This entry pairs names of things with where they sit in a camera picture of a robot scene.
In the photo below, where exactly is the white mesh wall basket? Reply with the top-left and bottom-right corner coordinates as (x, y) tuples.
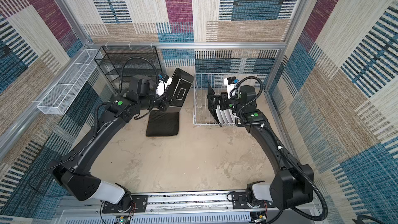
(37, 49), (98, 115)

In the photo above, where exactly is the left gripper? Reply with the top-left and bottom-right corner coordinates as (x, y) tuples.
(138, 89), (178, 113)

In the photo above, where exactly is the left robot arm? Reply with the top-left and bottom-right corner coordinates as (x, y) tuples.
(48, 74), (175, 208)

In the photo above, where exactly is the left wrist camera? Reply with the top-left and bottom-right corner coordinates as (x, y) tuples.
(156, 73), (173, 96)

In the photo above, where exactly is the white round plate two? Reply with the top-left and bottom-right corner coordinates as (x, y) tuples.
(222, 109), (233, 123)

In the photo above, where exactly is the aluminium mounting rail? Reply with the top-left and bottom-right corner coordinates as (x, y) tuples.
(51, 190), (311, 224)

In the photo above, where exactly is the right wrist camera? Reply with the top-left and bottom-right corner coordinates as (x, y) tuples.
(223, 76), (238, 99)

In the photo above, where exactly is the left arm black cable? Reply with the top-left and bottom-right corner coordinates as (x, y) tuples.
(119, 56), (160, 94)

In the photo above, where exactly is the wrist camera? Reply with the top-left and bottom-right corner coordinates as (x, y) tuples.
(223, 76), (238, 99)
(156, 73), (173, 96)

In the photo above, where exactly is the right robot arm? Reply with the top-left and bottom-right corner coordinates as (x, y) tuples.
(207, 85), (329, 222)

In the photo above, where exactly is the black square plate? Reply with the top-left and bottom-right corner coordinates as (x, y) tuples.
(146, 111), (179, 137)
(207, 83), (220, 124)

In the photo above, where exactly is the floral square plate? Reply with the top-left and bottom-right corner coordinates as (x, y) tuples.
(166, 68), (194, 107)

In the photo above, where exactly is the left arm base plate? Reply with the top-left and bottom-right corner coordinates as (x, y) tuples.
(101, 195), (148, 214)

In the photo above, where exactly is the black wire shelf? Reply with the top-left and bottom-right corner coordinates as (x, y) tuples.
(94, 46), (165, 92)

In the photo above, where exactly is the white round plate three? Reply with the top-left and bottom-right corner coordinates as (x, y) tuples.
(229, 109), (235, 123)

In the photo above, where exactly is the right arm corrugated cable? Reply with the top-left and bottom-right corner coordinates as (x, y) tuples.
(234, 76), (330, 222)

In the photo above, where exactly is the white wire dish rack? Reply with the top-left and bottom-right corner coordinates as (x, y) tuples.
(193, 73), (243, 126)

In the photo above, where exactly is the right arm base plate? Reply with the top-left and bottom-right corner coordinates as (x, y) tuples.
(227, 191), (276, 209)

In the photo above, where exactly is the white round plate one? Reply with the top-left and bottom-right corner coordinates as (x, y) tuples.
(216, 105), (228, 123)

